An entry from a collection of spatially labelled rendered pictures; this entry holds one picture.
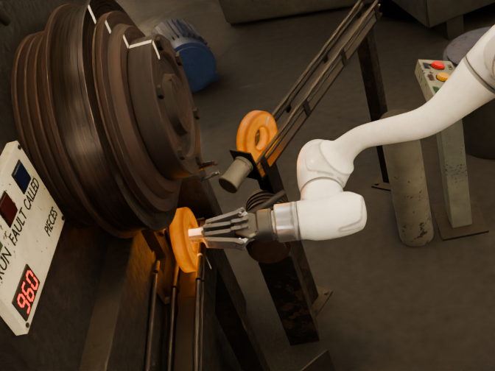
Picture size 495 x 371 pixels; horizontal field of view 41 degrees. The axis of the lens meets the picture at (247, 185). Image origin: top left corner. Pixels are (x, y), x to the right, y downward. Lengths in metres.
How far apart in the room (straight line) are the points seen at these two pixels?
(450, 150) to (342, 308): 0.63
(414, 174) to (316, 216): 0.78
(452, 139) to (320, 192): 0.79
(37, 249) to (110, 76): 0.32
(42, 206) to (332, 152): 0.71
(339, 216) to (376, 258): 0.94
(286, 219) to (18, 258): 0.65
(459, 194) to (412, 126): 1.00
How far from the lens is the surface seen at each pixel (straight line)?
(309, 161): 1.57
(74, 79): 1.13
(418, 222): 2.33
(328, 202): 1.48
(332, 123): 3.09
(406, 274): 2.33
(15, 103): 1.20
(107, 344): 1.24
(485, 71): 1.29
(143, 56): 1.21
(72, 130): 1.12
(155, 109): 1.16
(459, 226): 2.45
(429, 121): 1.35
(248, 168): 1.81
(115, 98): 1.15
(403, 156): 2.13
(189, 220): 1.56
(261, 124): 1.84
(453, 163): 2.26
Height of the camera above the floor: 1.73
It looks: 37 degrees down
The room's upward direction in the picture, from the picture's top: 20 degrees counter-clockwise
